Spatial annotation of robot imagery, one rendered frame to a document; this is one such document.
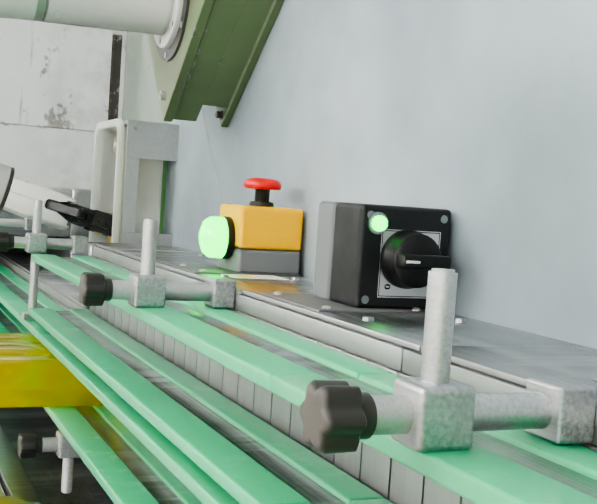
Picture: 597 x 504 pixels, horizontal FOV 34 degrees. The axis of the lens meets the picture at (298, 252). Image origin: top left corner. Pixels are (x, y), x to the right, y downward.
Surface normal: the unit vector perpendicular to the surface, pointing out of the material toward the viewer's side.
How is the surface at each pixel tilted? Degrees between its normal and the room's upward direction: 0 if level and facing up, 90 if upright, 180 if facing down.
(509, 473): 90
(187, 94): 90
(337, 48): 0
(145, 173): 90
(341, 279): 0
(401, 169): 0
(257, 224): 90
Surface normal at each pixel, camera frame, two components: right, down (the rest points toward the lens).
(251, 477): 0.07, -1.00
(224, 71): 0.20, 0.82
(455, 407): 0.40, 0.07
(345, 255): -0.91, -0.04
